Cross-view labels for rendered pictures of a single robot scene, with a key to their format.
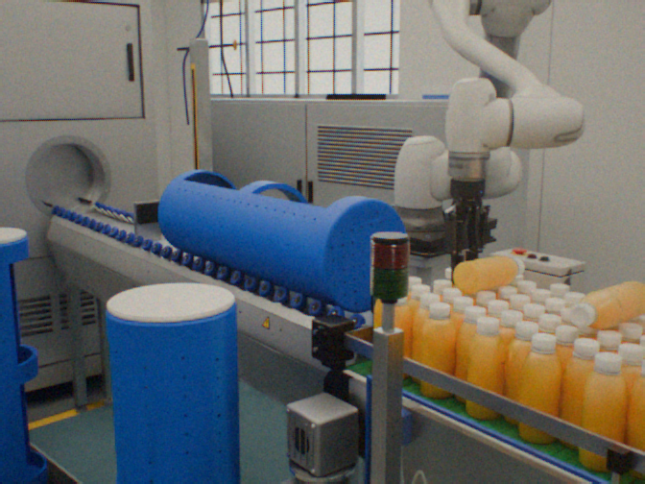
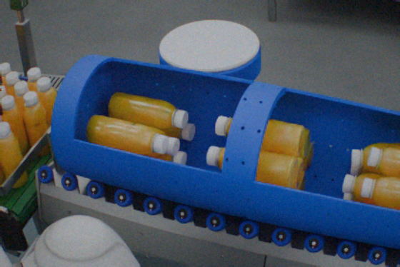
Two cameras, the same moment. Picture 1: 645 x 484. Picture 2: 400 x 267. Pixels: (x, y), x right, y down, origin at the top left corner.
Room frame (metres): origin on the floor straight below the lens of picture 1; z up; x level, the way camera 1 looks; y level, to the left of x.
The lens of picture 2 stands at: (3.01, -0.44, 2.02)
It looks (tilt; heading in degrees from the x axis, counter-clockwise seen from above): 38 degrees down; 153
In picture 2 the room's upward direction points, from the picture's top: 5 degrees counter-clockwise
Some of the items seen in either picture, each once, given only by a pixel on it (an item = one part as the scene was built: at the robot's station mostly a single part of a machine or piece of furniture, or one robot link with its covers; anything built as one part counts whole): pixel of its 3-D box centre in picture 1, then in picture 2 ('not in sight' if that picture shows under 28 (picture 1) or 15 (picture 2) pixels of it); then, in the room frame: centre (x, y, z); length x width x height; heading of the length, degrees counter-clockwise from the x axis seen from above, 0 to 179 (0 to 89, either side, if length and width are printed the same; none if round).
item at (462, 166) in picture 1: (468, 165); not in sight; (1.57, -0.32, 1.33); 0.09 x 0.09 x 0.06
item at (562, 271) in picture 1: (535, 277); not in sight; (1.69, -0.51, 1.05); 0.20 x 0.10 x 0.10; 38
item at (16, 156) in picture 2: not in sight; (10, 156); (1.64, -0.31, 0.98); 0.07 x 0.07 x 0.17
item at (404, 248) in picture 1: (390, 253); not in sight; (1.15, -0.11, 1.23); 0.06 x 0.06 x 0.04
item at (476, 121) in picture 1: (476, 114); not in sight; (1.57, -0.33, 1.44); 0.13 x 0.11 x 0.16; 88
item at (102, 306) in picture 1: (106, 342); not in sight; (3.32, 1.04, 0.31); 0.06 x 0.06 x 0.63; 38
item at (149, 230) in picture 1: (148, 221); not in sight; (2.72, 0.66, 1.00); 0.10 x 0.04 x 0.15; 128
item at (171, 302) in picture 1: (172, 301); (209, 44); (1.55, 0.34, 1.03); 0.28 x 0.28 x 0.01
